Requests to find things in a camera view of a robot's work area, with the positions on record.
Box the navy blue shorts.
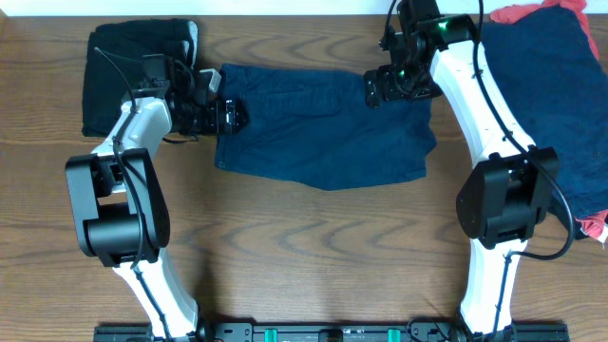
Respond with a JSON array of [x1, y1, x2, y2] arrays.
[[215, 64, 436, 191]]

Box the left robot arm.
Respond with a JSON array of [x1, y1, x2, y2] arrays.
[[66, 54, 247, 341]]

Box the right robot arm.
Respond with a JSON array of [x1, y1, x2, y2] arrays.
[[364, 1, 569, 341]]

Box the folded black garment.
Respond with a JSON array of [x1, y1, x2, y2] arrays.
[[82, 18, 199, 138]]

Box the black garment under pile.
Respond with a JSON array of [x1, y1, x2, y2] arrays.
[[548, 198, 587, 240]]

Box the red garment in pile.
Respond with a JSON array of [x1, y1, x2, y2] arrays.
[[488, 0, 608, 244]]

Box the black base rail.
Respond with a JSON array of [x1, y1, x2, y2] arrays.
[[93, 322, 570, 342]]

